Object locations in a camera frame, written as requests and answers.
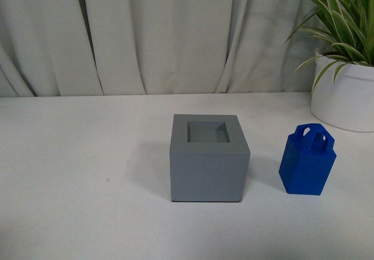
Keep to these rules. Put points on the white plant pot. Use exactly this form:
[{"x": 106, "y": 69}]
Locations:
[{"x": 345, "y": 101}]

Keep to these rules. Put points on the blue handled insert part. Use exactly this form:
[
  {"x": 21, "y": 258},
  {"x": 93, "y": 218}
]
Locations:
[{"x": 307, "y": 160}]

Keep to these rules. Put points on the gray cube base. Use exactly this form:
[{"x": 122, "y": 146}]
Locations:
[{"x": 209, "y": 158}]

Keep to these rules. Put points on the white pleated curtain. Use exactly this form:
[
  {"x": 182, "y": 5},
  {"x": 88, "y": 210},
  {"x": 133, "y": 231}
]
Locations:
[{"x": 148, "y": 47}]

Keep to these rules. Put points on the green striped spider plant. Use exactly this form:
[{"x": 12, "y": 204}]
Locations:
[{"x": 347, "y": 28}]

